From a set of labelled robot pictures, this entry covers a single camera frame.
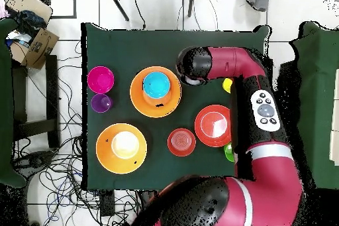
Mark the blue plastic bowl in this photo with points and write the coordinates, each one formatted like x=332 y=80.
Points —
x=156 y=85

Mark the small red bowl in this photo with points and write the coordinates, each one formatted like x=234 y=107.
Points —
x=181 y=142

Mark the large orange bowl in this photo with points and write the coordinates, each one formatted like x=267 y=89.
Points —
x=106 y=154
x=136 y=96

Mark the pink plastic bowl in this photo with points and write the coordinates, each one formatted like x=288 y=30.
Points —
x=100 y=79

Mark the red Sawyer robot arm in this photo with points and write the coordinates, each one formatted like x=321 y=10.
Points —
x=227 y=61

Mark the wide red bowl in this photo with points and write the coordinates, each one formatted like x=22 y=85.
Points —
x=212 y=125

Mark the yellow plastic cup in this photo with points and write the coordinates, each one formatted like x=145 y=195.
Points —
x=227 y=85

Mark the purple plastic cup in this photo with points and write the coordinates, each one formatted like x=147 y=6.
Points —
x=101 y=103

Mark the green plastic cup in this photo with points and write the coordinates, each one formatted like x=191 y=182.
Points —
x=229 y=153

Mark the dark green tablecloth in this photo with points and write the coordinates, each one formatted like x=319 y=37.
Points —
x=132 y=48

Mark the open cardboard box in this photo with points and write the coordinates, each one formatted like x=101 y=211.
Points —
x=39 y=48

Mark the green covered table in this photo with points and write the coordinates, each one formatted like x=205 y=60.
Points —
x=320 y=104
x=5 y=104

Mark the dark blue bag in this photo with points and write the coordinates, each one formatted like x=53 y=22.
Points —
x=30 y=22

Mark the flat cardboard sheet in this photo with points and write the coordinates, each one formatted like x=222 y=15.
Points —
x=29 y=3

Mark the black bench frame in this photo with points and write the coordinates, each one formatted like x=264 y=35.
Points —
x=51 y=90

